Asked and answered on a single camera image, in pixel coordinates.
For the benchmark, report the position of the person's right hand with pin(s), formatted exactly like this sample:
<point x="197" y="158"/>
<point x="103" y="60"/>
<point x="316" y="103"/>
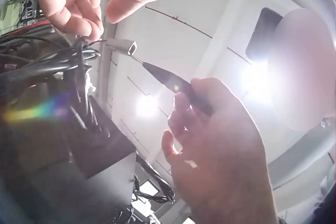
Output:
<point x="223" y="150"/>

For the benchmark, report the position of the ceiling lamp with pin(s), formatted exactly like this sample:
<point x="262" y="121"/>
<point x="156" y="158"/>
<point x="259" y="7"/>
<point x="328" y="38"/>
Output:
<point x="256" y="79"/>
<point x="147" y="106"/>

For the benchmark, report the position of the person's left fingers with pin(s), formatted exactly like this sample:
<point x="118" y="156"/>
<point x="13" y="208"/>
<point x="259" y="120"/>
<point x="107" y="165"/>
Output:
<point x="71" y="11"/>

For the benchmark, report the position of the black machine housing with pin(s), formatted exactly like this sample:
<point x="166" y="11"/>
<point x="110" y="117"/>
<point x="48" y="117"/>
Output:
<point x="65" y="171"/>

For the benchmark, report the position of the person's right fingers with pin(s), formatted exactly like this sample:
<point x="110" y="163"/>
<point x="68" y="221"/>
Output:
<point x="181" y="126"/>

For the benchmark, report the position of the cluttered metal shelf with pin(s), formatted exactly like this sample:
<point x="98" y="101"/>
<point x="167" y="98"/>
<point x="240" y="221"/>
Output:
<point x="29" y="6"/>

